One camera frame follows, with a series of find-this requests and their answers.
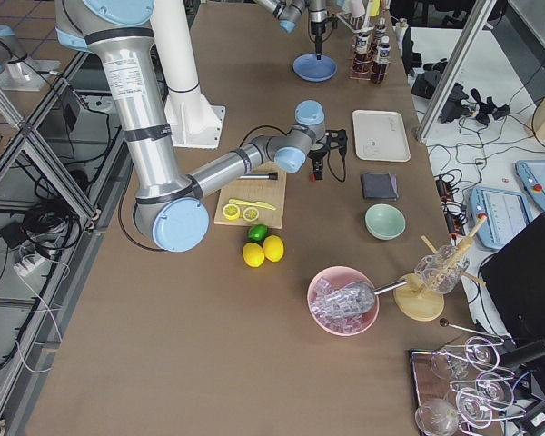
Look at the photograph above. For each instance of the drink bottle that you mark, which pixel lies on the drink bottle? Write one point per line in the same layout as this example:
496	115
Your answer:
381	61
379	31
360	68

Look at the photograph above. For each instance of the blue teach pendant near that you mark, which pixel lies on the blue teach pendant near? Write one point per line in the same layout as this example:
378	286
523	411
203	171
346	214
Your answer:
508	213

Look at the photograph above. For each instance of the upper yellow lemon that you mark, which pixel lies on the upper yellow lemon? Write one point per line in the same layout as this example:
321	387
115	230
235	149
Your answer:
273	248

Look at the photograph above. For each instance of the blue teach pendant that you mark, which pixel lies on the blue teach pendant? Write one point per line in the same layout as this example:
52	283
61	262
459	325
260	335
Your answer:
508	213
532	176

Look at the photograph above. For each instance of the yellow plastic knife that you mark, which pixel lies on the yellow plastic knife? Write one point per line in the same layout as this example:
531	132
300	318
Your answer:
257	204

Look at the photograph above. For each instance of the green bowl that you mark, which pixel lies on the green bowl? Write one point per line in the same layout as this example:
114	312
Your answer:
385	222

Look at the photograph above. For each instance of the yellow lemon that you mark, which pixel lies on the yellow lemon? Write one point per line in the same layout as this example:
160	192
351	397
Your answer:
273	248
253	254

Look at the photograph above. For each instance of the grey folded cloth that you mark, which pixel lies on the grey folded cloth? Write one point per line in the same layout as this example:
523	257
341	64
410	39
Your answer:
379	186

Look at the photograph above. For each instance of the lower lemon half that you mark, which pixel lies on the lower lemon half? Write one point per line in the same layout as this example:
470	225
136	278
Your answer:
231	211

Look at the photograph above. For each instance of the blue round plate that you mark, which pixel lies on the blue round plate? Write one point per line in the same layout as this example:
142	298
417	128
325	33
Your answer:
313	69

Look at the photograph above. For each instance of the metal ice scoop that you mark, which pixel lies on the metal ice scoop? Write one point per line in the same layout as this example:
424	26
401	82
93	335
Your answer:
361	297

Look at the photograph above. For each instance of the copper wire bottle rack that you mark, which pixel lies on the copper wire bottle rack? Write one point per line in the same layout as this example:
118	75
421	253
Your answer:
356	24

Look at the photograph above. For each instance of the upper lemon slice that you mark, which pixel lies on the upper lemon slice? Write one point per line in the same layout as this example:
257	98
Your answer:
250	214

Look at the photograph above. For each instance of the steel muddler black tip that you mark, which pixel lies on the steel muddler black tip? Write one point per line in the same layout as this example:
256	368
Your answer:
260	176

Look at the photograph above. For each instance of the wooden cutting board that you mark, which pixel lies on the wooden cutting board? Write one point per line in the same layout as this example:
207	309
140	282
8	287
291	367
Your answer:
263	190

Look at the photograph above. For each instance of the front drink bottle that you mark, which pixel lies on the front drink bottle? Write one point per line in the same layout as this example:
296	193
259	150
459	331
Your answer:
381	61

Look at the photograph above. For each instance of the pink ice bowl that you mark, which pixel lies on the pink ice bowl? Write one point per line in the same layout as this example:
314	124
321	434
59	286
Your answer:
325	300

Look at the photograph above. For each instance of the wooden cup stand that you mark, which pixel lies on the wooden cup stand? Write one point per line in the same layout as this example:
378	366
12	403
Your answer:
418	302

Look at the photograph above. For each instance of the glass mug on stand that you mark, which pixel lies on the glass mug on stand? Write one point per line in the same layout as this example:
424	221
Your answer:
441	271

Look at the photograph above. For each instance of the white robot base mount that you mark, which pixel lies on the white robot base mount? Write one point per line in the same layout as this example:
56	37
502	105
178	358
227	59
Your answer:
194	122

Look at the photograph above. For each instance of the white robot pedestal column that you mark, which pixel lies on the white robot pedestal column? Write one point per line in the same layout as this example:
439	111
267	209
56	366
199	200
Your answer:
174	46

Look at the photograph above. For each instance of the green lime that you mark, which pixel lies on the green lime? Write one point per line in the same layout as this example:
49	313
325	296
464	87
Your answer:
258	233

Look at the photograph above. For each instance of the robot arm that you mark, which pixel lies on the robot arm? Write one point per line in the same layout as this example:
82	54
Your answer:
288	15
146	52

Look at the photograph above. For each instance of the cream rabbit tray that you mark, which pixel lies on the cream rabbit tray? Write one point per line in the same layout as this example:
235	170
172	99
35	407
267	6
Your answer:
380	136

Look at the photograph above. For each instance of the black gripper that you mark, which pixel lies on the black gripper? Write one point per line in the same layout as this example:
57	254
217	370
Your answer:
317	160
318	28

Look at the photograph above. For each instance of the wine glass rack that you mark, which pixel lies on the wine glass rack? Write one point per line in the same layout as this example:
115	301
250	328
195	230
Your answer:
462	389

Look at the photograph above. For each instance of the back left drink bottle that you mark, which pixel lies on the back left drink bottle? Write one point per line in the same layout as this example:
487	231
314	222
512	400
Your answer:
360	68

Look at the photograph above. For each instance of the back right drink bottle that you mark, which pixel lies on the back right drink bottle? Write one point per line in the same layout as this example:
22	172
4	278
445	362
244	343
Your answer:
379	31

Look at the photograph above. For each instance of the lower yellow lemon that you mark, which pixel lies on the lower yellow lemon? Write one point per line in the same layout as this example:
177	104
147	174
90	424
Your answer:
253	254

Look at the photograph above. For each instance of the blue teach pendant far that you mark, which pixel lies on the blue teach pendant far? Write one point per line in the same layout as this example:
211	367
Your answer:
532	176

